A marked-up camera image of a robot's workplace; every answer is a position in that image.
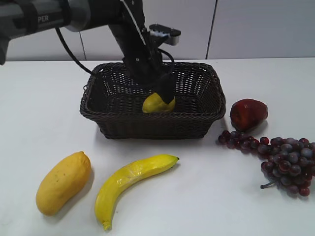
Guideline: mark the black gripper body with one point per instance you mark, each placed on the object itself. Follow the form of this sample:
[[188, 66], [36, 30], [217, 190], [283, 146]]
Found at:
[[143, 58]]

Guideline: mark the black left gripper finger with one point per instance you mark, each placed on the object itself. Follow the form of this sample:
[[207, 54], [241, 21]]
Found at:
[[165, 88]]

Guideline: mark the yellow lemon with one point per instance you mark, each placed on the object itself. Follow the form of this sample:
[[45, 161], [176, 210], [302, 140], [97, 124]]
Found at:
[[155, 104]]

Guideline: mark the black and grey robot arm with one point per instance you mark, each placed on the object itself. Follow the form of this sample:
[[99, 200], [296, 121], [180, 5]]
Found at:
[[19, 18]]

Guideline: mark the black wicker basket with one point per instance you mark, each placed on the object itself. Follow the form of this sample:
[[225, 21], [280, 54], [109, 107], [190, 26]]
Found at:
[[113, 100]]

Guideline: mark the dark red apple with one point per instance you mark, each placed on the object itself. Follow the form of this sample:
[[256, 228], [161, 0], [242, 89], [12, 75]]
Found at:
[[247, 114]]

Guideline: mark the yellow banana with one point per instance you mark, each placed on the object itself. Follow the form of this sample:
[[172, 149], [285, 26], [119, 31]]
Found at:
[[124, 178]]

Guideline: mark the yellow mango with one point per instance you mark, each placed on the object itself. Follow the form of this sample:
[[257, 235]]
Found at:
[[62, 183]]

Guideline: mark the purple grape bunch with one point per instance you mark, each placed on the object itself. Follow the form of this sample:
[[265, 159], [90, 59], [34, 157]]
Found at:
[[288, 163]]

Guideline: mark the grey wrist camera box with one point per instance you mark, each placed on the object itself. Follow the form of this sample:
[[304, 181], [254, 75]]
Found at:
[[164, 35]]

